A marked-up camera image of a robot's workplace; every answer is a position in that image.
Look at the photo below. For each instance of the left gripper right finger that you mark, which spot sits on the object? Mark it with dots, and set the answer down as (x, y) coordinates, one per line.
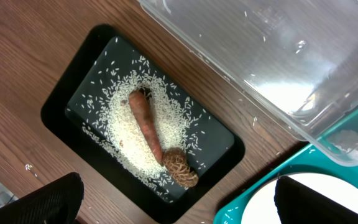
(299, 204)

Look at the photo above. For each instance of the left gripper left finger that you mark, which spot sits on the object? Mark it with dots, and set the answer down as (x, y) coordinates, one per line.
(57, 203)

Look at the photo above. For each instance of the large white plate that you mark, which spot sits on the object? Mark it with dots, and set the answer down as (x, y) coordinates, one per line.
(261, 207)

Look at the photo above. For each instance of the pile of white rice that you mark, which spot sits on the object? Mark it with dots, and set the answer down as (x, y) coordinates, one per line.
(110, 123)

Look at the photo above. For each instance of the orange carrot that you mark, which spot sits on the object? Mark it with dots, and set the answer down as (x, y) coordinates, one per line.
(141, 110)

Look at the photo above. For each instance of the teal serving tray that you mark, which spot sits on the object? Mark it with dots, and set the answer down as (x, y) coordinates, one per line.
(309, 159)

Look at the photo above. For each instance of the black plastic tray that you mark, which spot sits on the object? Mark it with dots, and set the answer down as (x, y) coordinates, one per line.
(104, 61)

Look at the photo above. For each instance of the clear plastic bin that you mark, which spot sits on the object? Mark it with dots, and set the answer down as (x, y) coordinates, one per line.
(298, 59)

